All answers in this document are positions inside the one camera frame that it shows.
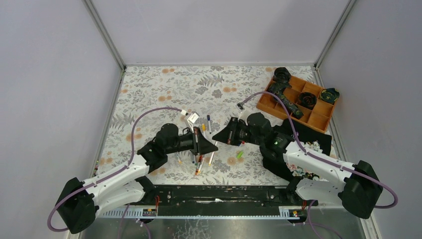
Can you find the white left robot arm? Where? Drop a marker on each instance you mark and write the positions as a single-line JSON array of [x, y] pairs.
[[81, 202]]

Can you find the wooden compartment tray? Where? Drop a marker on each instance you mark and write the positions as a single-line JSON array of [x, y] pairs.
[[317, 119]]

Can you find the dark rolled fabric flower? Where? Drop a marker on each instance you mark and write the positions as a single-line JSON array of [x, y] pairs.
[[281, 74]]

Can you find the dark rolled flower in tray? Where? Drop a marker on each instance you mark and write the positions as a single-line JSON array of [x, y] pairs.
[[307, 100]]

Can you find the dark patterned fabric roll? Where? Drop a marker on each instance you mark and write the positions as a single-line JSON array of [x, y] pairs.
[[277, 88]]

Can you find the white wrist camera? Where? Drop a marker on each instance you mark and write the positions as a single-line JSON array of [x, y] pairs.
[[189, 118], [244, 112]]

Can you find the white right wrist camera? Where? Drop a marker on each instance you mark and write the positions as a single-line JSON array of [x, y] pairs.
[[244, 112]]

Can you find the white slotted cable duct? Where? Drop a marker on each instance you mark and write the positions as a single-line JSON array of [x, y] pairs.
[[150, 214]]

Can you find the clear pen orange end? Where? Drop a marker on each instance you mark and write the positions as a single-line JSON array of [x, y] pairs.
[[199, 164]]

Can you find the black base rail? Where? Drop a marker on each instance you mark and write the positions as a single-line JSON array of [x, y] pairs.
[[239, 200]]

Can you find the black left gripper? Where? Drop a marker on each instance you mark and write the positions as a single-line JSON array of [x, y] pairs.
[[196, 141]]

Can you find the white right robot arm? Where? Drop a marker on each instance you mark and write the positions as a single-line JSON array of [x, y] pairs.
[[343, 183]]

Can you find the black floral cloth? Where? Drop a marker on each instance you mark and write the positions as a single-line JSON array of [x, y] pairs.
[[305, 135]]

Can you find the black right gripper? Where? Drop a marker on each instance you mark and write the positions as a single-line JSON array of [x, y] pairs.
[[232, 131]]

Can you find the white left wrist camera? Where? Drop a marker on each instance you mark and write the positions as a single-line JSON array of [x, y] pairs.
[[189, 118]]

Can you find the dark green rolled flower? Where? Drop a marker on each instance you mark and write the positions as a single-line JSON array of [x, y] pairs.
[[329, 95]]

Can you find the floral patterned table mat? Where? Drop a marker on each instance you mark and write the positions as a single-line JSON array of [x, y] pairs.
[[151, 96]]

